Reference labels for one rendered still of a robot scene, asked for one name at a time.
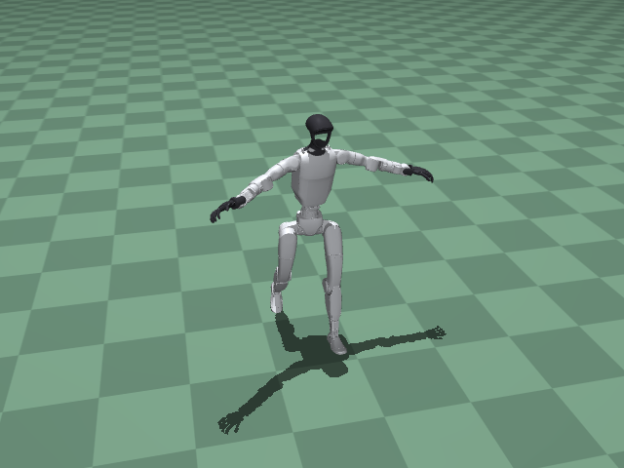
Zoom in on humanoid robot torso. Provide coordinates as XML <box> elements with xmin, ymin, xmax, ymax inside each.
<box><xmin>292</xmin><ymin>145</ymin><xmax>337</xmax><ymax>236</ymax></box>

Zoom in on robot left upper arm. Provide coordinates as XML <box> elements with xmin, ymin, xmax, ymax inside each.
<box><xmin>333</xmin><ymin>149</ymin><xmax>380</xmax><ymax>172</ymax></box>

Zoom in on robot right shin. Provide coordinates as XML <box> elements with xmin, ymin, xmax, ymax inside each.
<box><xmin>273</xmin><ymin>267</ymin><xmax>288</xmax><ymax>294</ymax></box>

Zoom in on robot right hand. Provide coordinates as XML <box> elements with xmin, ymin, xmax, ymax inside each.
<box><xmin>211</xmin><ymin>196</ymin><xmax>246</xmax><ymax>223</ymax></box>

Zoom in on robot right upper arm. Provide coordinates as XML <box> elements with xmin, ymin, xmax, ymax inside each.
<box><xmin>261</xmin><ymin>154</ymin><xmax>299</xmax><ymax>192</ymax></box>

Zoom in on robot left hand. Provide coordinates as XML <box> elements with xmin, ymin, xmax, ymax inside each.
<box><xmin>403</xmin><ymin>165</ymin><xmax>434</xmax><ymax>182</ymax></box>

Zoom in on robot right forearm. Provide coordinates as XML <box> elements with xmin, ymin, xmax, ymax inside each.
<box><xmin>236</xmin><ymin>175</ymin><xmax>269</xmax><ymax>209</ymax></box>

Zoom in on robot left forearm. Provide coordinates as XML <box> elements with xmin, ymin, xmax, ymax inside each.
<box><xmin>369</xmin><ymin>156</ymin><xmax>410</xmax><ymax>176</ymax></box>

